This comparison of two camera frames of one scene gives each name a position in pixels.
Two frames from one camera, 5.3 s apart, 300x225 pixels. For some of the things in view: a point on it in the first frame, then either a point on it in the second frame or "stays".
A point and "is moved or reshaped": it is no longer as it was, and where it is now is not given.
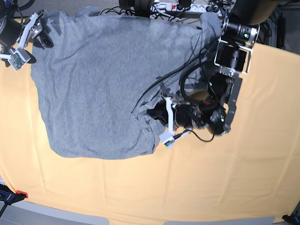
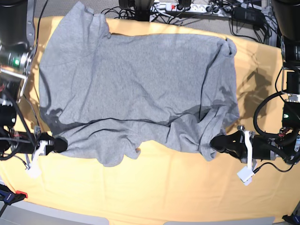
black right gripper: (186, 116) to (263, 147)
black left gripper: (38, 27) to (26, 142)
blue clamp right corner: (294, 219) stays
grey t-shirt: (103, 73) is moved or reshaped
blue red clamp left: (9, 197) stays
